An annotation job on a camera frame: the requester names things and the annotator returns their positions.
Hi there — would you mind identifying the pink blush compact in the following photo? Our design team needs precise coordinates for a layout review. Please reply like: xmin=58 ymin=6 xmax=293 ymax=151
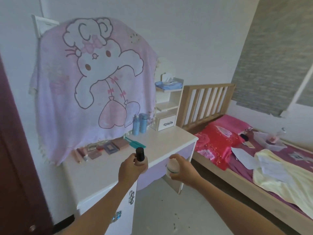
xmin=86 ymin=144 xmax=104 ymax=160

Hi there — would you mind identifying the white paper sheet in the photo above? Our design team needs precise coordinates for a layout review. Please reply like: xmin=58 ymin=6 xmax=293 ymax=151
xmin=231 ymin=147 xmax=257 ymax=171

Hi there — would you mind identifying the pink and white bottle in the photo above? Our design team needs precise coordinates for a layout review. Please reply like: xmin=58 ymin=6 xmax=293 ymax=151
xmin=268 ymin=128 xmax=286 ymax=144

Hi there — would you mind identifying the black hairbrush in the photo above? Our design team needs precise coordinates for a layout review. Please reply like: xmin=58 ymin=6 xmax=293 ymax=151
xmin=240 ymin=133 xmax=255 ymax=149

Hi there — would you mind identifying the teal comb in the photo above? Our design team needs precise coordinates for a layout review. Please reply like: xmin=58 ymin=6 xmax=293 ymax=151
xmin=124 ymin=136 xmax=147 ymax=149

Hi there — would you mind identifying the white round cosmetic jar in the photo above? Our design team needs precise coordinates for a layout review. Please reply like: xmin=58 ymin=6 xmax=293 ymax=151
xmin=166 ymin=159 xmax=181 ymax=178

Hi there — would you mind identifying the pink makeup palette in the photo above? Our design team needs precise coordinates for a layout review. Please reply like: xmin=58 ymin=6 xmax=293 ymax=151
xmin=112 ymin=138 xmax=130 ymax=150

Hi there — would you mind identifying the red patterned pillow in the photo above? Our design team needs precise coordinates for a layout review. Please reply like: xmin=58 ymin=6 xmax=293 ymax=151
xmin=194 ymin=122 xmax=245 ymax=171

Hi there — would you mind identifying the grey eyeshadow palette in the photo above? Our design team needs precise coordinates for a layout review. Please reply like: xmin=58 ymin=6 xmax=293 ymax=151
xmin=103 ymin=142 xmax=119 ymax=154

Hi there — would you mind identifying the person's left forearm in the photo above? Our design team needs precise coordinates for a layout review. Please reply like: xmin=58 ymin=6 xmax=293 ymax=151
xmin=58 ymin=180 xmax=138 ymax=235

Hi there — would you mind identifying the pale yellow blanket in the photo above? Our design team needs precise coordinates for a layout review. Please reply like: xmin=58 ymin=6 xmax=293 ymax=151
xmin=252 ymin=149 xmax=313 ymax=219

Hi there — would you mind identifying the light blue bottle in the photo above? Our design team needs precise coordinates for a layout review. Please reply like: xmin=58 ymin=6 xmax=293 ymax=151
xmin=139 ymin=113 xmax=149 ymax=134
xmin=132 ymin=115 xmax=140 ymax=136

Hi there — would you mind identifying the white mirror frame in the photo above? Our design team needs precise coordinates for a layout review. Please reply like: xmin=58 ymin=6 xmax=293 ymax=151
xmin=31 ymin=15 xmax=60 ymax=39

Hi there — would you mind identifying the person's right hand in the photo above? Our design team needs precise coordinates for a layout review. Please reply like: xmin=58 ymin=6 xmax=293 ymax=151
xmin=168 ymin=154 xmax=201 ymax=189

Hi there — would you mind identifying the blue tissue pack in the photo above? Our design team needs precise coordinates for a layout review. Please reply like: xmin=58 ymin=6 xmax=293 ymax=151
xmin=155 ymin=80 xmax=183 ymax=91

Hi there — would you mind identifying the wooden bed frame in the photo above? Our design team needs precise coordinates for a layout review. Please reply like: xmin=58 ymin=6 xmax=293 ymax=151
xmin=176 ymin=83 xmax=313 ymax=234

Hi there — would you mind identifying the black-capped beige foundation bottle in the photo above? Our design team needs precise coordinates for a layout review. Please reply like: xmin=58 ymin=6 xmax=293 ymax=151
xmin=134 ymin=147 xmax=149 ymax=173

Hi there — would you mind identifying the pink pillow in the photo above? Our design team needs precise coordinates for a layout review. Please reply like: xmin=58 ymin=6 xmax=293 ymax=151
xmin=215 ymin=114 xmax=253 ymax=137

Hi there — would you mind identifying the person's right forearm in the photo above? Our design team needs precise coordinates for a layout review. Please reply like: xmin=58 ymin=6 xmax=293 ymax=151
xmin=189 ymin=177 xmax=287 ymax=235

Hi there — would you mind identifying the person's left hand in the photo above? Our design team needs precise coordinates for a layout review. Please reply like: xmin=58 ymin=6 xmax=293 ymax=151
xmin=118 ymin=153 xmax=149 ymax=192

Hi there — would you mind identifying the white dressing table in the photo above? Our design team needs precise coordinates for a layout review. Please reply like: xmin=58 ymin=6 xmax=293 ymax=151
xmin=62 ymin=125 xmax=199 ymax=235

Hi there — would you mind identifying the pink cartoon blanket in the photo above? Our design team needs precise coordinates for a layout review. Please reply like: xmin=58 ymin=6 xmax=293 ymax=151
xmin=29 ymin=16 xmax=159 ymax=166

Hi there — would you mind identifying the dark red door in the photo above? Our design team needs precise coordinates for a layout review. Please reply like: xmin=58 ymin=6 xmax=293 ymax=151
xmin=0 ymin=53 xmax=55 ymax=235

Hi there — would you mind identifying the grey window blind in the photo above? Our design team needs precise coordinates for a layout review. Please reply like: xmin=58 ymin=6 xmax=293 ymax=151
xmin=231 ymin=0 xmax=313 ymax=118

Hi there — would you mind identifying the white shelf unit with drawer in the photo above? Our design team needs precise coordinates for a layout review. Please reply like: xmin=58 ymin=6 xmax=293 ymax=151
xmin=154 ymin=74 xmax=184 ymax=131

